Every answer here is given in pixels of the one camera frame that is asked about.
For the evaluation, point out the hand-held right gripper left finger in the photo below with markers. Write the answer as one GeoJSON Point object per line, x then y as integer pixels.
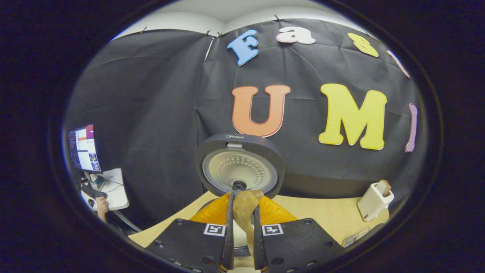
{"type": "Point", "coordinates": [228, 242]}

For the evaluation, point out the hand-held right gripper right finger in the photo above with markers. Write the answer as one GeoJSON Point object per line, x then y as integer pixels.
{"type": "Point", "coordinates": [257, 246]}

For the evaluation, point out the silver black rice cooker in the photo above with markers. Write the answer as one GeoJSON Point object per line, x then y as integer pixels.
{"type": "Point", "coordinates": [238, 167]}

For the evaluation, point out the white toaster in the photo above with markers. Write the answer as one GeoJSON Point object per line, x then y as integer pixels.
{"type": "Point", "coordinates": [373, 203]}

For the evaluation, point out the white side desk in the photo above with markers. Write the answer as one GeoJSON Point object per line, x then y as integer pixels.
{"type": "Point", "coordinates": [115, 189]}

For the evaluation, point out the bread slice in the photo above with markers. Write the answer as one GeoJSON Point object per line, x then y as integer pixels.
{"type": "Point", "coordinates": [385, 187]}

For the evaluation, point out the black keyboard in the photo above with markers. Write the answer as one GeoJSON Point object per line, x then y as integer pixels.
{"type": "Point", "coordinates": [94, 191]}

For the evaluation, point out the small desk box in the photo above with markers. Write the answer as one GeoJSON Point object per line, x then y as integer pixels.
{"type": "Point", "coordinates": [97, 182]}

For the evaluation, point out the black backdrop cloth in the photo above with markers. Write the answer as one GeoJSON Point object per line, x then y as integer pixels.
{"type": "Point", "coordinates": [151, 113]}

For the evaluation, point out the computer monitor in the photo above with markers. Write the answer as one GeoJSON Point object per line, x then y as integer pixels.
{"type": "Point", "coordinates": [84, 149]}

